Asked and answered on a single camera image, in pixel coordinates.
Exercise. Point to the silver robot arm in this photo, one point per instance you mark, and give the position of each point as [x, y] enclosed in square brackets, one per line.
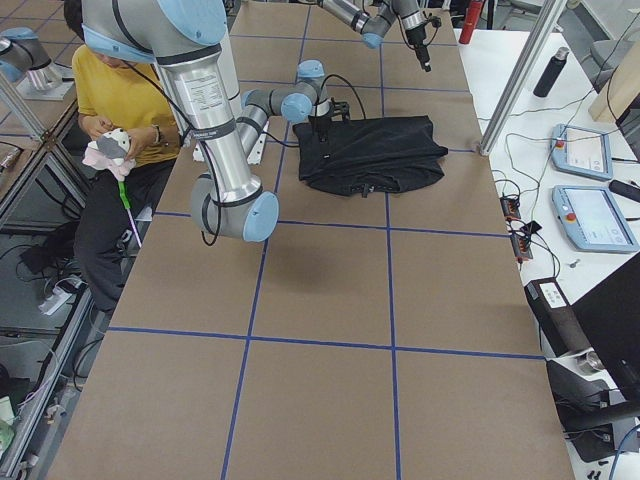
[184, 39]
[412, 19]

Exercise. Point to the teach pendant tablet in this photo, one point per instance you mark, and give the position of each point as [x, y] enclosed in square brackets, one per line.
[581, 151]
[592, 220]

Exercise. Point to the black water bottle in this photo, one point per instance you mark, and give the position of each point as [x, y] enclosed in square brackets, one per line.
[551, 72]

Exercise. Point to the red bottle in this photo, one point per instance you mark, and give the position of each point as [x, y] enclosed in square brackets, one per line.
[471, 19]

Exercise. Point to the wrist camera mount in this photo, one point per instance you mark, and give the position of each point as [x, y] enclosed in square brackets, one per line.
[432, 22]
[340, 109]

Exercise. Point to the black monitor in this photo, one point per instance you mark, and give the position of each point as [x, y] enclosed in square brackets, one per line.
[609, 316]

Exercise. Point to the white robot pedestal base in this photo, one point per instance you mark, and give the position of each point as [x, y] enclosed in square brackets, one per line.
[240, 100]

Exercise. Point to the black graphic t-shirt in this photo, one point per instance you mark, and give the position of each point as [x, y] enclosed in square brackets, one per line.
[389, 155]

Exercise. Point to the upper teach pendant tablet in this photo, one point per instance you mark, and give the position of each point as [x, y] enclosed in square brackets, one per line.
[581, 151]

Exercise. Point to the black power strip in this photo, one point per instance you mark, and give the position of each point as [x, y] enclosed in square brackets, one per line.
[518, 230]

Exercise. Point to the grey plush toy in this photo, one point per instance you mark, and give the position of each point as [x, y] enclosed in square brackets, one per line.
[114, 144]

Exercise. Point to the dark brown box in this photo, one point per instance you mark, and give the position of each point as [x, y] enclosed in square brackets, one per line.
[556, 317]

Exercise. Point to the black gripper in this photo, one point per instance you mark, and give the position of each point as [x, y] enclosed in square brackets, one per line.
[418, 39]
[320, 123]

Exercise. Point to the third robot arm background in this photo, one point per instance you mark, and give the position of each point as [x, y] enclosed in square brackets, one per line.
[26, 63]

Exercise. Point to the brown paper table cover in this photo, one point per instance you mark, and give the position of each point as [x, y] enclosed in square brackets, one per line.
[378, 337]

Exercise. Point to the person in yellow shirt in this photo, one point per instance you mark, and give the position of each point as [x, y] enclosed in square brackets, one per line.
[113, 94]

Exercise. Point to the lower teach pendant tablet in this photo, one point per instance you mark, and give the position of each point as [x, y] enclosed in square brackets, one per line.
[592, 220]

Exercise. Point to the aluminium frame post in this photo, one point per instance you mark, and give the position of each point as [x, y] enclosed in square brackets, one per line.
[549, 14]

